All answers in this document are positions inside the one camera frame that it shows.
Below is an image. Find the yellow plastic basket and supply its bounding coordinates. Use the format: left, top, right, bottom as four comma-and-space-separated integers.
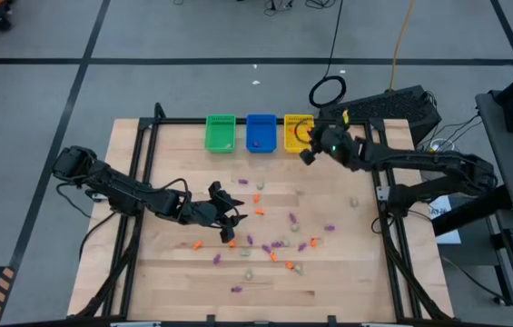
283, 114, 316, 154

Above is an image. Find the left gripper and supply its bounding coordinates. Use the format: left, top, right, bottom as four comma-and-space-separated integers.
178, 181, 249, 244

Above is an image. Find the white paper sheet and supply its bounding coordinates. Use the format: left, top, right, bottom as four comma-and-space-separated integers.
427, 193, 462, 245

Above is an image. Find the green plastic basket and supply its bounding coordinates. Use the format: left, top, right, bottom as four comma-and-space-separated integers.
204, 114, 237, 154

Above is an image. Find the black coiled cable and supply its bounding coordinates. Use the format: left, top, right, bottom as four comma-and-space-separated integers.
308, 0, 348, 109

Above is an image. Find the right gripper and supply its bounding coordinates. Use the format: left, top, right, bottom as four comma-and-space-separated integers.
300, 124, 361, 173

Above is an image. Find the white cable coil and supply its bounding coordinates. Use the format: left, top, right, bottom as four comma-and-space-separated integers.
429, 137, 457, 154

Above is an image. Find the black cable bundle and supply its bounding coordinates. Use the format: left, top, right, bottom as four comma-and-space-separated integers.
262, 0, 337, 11

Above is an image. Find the gray desk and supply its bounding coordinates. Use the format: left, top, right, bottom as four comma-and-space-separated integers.
474, 90, 513, 327

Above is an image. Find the yellow hanging cable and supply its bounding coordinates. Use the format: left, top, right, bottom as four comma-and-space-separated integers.
388, 0, 417, 92

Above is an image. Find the blue plastic basket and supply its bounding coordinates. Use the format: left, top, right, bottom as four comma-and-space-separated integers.
245, 114, 278, 154

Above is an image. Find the black computer case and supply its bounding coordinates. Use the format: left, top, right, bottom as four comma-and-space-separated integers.
318, 84, 443, 146

